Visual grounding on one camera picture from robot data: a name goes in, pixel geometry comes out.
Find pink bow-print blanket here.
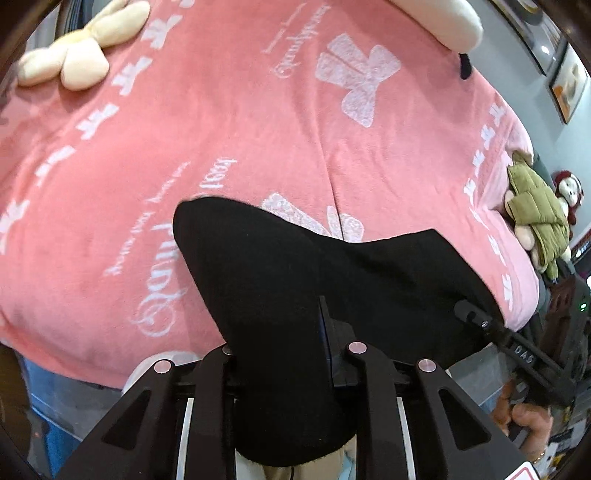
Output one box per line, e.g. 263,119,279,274
1,1,539,387

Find long cream cow plush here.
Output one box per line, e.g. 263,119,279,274
391,0,484,80

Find framed wall picture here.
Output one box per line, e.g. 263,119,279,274
550,44,589,124

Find person's right hand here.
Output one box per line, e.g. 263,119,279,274
491,380,554,464

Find black pants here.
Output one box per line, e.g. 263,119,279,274
173,197,501,467

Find plush toy in green jacket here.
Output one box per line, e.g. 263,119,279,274
504,150,571,282

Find cream flower plush pillow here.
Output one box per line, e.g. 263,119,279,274
16,0,151,92

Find red and white monkey plush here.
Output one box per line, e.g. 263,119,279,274
553,170,585,226

